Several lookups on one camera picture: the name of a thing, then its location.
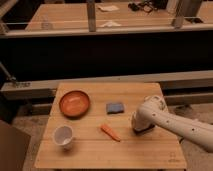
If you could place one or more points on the white crumpled paper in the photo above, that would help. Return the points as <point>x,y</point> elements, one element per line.
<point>111,24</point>

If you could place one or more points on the black eraser block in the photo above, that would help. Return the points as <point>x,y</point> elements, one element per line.
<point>151,127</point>

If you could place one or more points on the blue sponge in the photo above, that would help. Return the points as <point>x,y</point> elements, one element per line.
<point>114,108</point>

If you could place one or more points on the orange carrot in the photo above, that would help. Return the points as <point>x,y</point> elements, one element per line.
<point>109,131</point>

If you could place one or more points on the white paper sheet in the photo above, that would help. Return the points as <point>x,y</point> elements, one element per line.
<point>108,8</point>

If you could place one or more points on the white paper cup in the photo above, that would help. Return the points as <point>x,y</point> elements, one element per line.
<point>63,137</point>

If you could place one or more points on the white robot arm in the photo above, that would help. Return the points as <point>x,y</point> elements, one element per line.
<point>153,112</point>

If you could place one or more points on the brown cardboard box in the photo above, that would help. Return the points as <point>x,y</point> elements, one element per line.
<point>13,147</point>

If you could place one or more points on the orange wooden bowl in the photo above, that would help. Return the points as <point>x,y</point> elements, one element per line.
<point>74,103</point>

